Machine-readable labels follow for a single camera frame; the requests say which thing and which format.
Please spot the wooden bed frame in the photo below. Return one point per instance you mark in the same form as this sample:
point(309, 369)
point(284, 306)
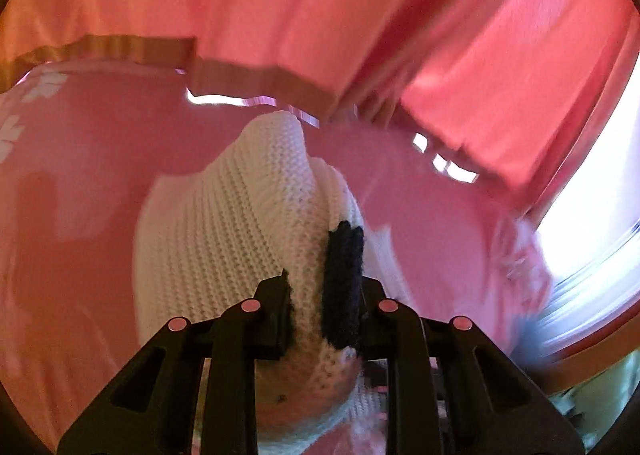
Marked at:
point(595, 360)

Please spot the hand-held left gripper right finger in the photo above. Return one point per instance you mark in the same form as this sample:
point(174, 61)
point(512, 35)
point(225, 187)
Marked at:
point(381, 332)

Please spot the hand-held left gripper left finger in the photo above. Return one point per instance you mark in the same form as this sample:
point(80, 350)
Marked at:
point(272, 317)

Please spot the pink curtain with tan hem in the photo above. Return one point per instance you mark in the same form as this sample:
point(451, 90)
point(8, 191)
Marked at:
point(350, 0)

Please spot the white knitted garment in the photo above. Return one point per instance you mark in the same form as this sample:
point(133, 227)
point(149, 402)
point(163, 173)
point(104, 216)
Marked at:
point(240, 225)

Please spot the pink floral blanket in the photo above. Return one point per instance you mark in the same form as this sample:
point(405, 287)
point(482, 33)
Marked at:
point(90, 175)

